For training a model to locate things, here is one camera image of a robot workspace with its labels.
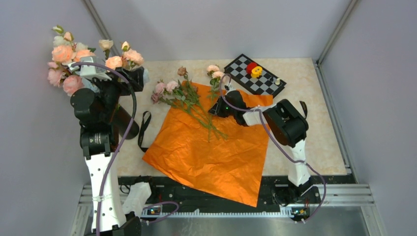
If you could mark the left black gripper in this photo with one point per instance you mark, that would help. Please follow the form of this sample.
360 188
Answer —
135 76

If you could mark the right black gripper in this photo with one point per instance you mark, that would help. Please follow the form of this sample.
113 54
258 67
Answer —
217 109

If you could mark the orange paper flower bouquet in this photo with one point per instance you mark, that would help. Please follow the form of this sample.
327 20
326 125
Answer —
184 97

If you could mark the peach flower stem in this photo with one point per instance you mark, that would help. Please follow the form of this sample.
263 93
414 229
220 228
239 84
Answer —
66 51
130 58

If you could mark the orange wrapping paper sheet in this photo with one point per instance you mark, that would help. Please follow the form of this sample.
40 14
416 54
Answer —
188 153

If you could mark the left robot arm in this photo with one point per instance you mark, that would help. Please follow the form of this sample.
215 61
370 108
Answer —
100 145

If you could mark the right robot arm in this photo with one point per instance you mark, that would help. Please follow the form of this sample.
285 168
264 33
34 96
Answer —
287 128

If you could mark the black cylindrical vase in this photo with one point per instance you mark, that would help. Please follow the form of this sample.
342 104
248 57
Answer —
121 120

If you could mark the black white chessboard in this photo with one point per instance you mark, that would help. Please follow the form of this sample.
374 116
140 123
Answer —
257 86

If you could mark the red round toy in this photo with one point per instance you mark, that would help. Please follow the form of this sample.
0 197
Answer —
250 67

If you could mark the pink and white flower stems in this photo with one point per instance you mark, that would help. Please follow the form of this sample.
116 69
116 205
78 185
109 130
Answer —
69 82

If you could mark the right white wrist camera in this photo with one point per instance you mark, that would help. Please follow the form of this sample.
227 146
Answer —
229 88

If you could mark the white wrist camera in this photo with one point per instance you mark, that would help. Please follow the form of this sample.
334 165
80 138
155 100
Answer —
229 88
89 71

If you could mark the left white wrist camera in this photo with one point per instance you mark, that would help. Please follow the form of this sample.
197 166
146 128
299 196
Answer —
89 71

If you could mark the yellow ring toy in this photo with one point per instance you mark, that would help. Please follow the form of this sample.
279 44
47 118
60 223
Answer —
256 72

